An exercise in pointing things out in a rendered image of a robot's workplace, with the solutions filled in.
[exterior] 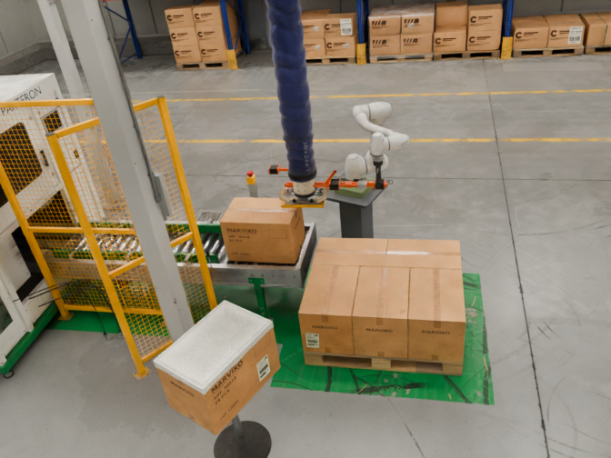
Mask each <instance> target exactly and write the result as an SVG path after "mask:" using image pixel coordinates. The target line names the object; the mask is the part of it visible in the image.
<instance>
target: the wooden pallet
mask: <svg viewBox="0 0 611 458"><path fill-rule="evenodd" d="M304 357H305V364H308V365H321V366H334V367H346V368H359V369H372V370H384V371H397V372H410V373H434V374H446V375H459V376H462V372H463V362H448V361H435V360H421V359H408V349H407V358H395V357H381V356H367V355H354V354H340V353H313V352H304Z"/></svg>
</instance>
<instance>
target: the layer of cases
mask: <svg viewBox="0 0 611 458"><path fill-rule="evenodd" d="M298 316H299V323H300V329H301V335H302V342H303V348H304V352H313V353H340V354H354V355H367V356H381V357H395V358H407V349H408V359H421V360H435V361H448V362H463V356H464V344H465V332H466V312H465V300H464V288H463V276H462V265H461V254H460V242H459V241H452V240H410V239H388V242H387V239H368V238H326V237H320V240H319V243H318V246H317V249H316V255H315V258H314V261H313V265H312V268H311V271H310V275H309V277H308V280H307V284H306V287H305V292H304V296H303V299H302V303H301V305H300V309H299V312H298Z"/></svg>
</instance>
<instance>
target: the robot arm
mask: <svg viewBox="0 0 611 458"><path fill-rule="evenodd" d="M391 114H392V108H391V105H390V104H389V103H386V102H375V103H371V104H367V105H356V106H355V107H354V108H353V111H352V115H353V117H354V119H355V121H356V122H357V123H358V124H360V125H361V126H362V127H363V128H364V129H366V130H367V131H370V132H371V135H370V150H369V151H368V152H367V154H366V157H361V155H359V154H350V155H349V156H348V157H347V158H346V163H345V173H346V177H341V180H343V181H352V182H354V179H359V181H365V180H366V177H363V175H364V174H371V173H376V190H380V179H381V171H383V170H384V169H386V168H387V167H388V158H387V156H386V155H385V154H384V152H386V151H389V150H398V149H402V148H405V147H407V146H408V145H409V137H408V136H407V135H406V134H400V133H398V132H393V131H391V130H389V129H386V128H384V127H383V122H384V121H385V120H386V118H387V117H389V116H390V115H391ZM368 120H370V122H371V123H369V122H368ZM384 135H385V136H387V137H384Z"/></svg>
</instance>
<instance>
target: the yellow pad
mask: <svg viewBox="0 0 611 458"><path fill-rule="evenodd" d="M325 201H326V200H324V201H322V202H321V203H319V204H318V203H317V202H316V200H314V199H312V198H311V199H310V200H308V201H307V203H298V202H297V200H296V199H295V198H294V199H293V200H290V202H289V203H286V202H285V201H283V202H282V205H281V207H291V208H324V205H325Z"/></svg>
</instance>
